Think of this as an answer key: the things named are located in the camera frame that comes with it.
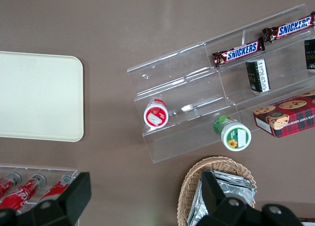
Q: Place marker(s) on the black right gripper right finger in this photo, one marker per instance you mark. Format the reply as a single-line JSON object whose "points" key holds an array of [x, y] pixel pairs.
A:
{"points": [[211, 189]]}

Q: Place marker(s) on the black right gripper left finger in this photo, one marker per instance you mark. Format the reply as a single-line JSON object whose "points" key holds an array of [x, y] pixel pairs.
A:
{"points": [[76, 194]]}

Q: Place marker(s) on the light oval wicker basket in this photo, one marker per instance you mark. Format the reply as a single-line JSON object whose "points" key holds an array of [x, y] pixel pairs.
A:
{"points": [[190, 181]]}

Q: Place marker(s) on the cream plastic tray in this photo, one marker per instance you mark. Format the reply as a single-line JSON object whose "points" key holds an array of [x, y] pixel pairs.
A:
{"points": [[39, 95]]}

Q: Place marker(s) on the red Coca-Cola bottle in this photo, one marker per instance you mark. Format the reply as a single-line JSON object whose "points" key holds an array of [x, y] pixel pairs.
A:
{"points": [[19, 194], [6, 185], [55, 187]]}

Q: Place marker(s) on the silver foil container stack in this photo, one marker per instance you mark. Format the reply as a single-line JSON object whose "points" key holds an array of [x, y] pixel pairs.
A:
{"points": [[236, 184]]}

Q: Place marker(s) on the clear acrylic bottle rack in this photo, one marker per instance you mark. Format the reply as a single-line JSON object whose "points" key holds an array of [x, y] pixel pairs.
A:
{"points": [[61, 171]]}

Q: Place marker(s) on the green lid yogurt cup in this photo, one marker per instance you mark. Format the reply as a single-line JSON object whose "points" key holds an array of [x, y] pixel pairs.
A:
{"points": [[235, 136]]}

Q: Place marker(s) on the red lid yogurt cup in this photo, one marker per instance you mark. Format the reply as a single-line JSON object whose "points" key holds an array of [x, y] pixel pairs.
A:
{"points": [[156, 115]]}

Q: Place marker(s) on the clear acrylic stepped shelf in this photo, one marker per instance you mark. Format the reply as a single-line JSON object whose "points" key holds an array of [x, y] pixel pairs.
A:
{"points": [[187, 93]]}

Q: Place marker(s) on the red tartan cookie box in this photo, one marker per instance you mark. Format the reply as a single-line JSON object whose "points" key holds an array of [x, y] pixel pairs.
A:
{"points": [[290, 117]]}

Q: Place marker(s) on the small black snack box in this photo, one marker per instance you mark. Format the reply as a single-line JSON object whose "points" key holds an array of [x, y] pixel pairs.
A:
{"points": [[310, 54], [258, 75]]}

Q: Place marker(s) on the Snickers chocolate bar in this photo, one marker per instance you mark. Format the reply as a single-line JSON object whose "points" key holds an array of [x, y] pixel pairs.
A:
{"points": [[240, 52], [292, 26]]}

